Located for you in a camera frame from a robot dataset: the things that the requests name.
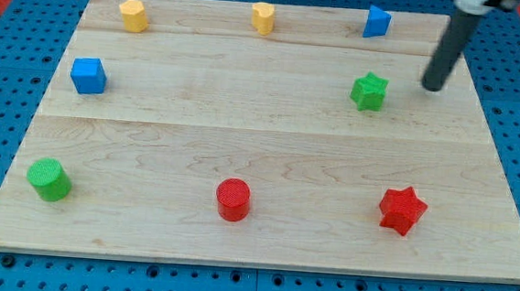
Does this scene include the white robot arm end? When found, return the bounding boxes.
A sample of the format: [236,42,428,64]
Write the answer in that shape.
[453,0,520,16]

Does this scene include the wooden board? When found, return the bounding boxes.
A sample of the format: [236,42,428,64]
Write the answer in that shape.
[0,0,520,285]

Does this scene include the blue triangle block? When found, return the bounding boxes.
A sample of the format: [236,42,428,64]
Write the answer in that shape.
[363,5,392,38]

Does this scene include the green cylinder block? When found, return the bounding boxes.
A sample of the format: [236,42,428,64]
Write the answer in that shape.
[26,157,72,202]

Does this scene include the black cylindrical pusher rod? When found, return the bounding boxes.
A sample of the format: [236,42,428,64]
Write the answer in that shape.
[421,8,482,92]

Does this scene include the yellow hexagon block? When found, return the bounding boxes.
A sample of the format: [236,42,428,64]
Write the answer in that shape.
[119,0,149,33]

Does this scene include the red cylinder block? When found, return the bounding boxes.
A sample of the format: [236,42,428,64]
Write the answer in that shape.
[216,178,251,221]

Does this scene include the red star block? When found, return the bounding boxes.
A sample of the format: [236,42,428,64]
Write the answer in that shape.
[379,186,428,236]

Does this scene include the green star block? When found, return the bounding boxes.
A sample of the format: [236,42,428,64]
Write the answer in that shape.
[350,71,389,112]

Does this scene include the yellow heart block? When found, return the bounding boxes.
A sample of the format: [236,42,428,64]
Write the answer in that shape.
[251,2,276,36]

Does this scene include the blue cube block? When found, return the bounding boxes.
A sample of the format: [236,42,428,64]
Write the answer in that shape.
[70,58,107,94]

